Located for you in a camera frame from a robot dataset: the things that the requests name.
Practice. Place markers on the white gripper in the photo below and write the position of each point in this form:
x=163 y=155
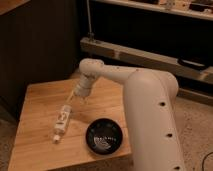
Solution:
x=82 y=89

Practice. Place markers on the black object on beam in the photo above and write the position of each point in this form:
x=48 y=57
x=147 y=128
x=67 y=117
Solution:
x=193 y=65

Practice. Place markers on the grey metal beam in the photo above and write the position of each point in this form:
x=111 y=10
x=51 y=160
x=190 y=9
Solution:
x=145 y=59

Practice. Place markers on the wooden table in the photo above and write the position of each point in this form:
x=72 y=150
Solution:
x=34 y=149

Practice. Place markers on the metal pole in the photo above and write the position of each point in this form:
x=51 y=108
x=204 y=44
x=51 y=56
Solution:
x=90 y=32

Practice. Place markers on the white plastic bottle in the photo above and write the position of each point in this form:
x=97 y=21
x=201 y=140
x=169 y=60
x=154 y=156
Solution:
x=62 y=123

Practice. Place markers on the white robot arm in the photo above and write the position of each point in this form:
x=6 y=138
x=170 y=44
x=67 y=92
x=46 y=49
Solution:
x=148 y=98

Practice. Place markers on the wooden shelf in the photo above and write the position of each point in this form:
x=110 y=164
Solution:
x=159 y=8

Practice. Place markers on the dark wooden cabinet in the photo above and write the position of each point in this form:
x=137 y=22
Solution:
x=38 y=43

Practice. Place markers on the black ceramic bowl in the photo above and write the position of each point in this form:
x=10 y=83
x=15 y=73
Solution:
x=104 y=136

